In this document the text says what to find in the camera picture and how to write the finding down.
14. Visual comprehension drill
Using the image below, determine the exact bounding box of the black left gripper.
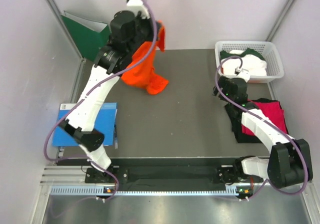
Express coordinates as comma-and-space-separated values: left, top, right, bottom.
128, 10, 163, 55

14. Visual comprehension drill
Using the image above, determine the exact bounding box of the orange t shirt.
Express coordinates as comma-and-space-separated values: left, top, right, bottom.
121, 22, 169, 95

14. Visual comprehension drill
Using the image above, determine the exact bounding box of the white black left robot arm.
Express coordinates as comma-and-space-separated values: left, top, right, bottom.
57, 11, 160, 182

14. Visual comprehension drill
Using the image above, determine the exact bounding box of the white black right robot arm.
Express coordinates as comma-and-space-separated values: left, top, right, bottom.
213, 76, 313, 189

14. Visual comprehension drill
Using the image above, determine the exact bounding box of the black folded t shirt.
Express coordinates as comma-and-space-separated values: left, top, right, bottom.
224, 97, 289, 144

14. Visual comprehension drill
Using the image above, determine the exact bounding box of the white folded t shirt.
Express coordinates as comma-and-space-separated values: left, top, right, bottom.
222, 55, 267, 76

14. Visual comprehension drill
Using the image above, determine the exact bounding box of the green lever arch binder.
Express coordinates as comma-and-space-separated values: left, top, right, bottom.
60, 11, 111, 62

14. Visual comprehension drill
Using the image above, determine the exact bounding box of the dark green t shirt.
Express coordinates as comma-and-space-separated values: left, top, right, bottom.
220, 48, 265, 61

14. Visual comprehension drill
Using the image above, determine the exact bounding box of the magenta folded t shirt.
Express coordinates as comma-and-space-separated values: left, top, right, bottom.
249, 98, 289, 134

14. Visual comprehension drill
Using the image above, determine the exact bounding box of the white plastic basket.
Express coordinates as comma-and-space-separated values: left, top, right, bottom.
214, 41, 284, 83

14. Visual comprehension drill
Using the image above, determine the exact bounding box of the blue clip file folder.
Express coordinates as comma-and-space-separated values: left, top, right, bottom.
52, 102, 118, 147

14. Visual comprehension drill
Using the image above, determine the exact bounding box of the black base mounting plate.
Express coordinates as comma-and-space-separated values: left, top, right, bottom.
84, 165, 263, 192

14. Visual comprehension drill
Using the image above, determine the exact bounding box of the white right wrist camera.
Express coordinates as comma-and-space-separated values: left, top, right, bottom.
235, 67, 251, 83

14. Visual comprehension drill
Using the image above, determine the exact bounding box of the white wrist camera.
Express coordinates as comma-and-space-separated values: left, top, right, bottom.
235, 67, 251, 83
124, 0, 150, 19

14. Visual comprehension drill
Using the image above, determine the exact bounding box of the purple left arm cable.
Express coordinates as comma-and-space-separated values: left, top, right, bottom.
43, 0, 158, 204

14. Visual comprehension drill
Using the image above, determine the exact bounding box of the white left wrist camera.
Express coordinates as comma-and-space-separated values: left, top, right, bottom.
124, 0, 150, 19

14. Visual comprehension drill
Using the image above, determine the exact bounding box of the aluminium rail frame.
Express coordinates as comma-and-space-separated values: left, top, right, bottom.
40, 166, 320, 223

